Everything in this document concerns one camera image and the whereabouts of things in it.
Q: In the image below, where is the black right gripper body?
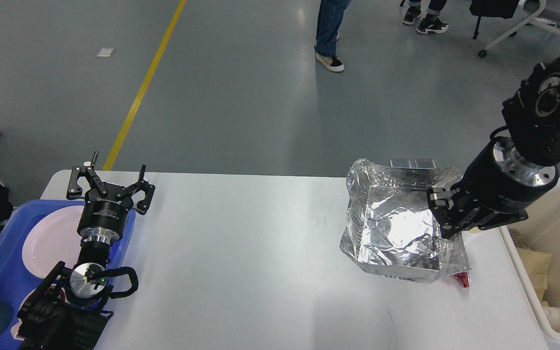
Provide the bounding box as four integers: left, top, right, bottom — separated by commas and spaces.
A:
451, 137, 559, 222

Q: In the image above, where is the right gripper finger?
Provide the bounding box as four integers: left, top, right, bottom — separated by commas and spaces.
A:
426, 188, 470, 239
465, 212, 528, 231

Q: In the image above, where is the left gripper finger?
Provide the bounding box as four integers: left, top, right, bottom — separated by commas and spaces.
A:
115, 164, 155, 215
66, 152, 108, 201

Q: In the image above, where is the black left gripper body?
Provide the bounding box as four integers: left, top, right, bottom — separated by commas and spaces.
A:
77, 189, 133, 244

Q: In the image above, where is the pink plate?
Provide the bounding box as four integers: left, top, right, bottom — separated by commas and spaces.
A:
22, 206, 84, 279

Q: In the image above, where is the brown paper bag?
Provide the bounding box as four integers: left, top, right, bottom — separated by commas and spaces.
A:
516, 247, 553, 304

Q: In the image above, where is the crushed red soda can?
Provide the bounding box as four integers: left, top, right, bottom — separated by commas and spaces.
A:
453, 272, 471, 288

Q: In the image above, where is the aluminium foil tray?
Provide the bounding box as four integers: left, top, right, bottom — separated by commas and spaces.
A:
340, 158, 471, 283

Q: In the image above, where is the pink mug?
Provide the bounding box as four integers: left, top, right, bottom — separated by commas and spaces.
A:
11, 289, 37, 338

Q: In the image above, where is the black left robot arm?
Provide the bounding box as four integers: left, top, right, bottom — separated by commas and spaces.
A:
17, 152, 155, 350

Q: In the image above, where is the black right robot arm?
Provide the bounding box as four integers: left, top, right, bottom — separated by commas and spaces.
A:
426, 57, 560, 239

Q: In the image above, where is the grey trash in bin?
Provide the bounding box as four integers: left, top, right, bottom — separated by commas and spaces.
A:
508, 228, 532, 250

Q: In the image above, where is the floor socket plate right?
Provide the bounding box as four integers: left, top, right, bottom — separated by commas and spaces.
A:
414, 159, 438, 169

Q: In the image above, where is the floor socket plate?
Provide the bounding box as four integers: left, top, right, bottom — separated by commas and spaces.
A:
414, 159, 438, 169
389, 158, 415, 169

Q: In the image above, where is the floor socket plate left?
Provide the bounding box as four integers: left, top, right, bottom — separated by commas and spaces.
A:
389, 158, 415, 169

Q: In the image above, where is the white roll in bin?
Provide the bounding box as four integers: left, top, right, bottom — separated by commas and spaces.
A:
540, 300, 560, 333

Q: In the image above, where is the person in dark sneakers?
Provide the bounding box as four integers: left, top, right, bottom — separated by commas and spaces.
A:
402, 0, 449, 34

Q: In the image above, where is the white office chair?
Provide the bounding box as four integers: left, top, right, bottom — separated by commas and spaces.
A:
469, 0, 560, 58

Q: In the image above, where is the person in blue jeans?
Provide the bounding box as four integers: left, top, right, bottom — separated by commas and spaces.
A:
314, 0, 351, 73

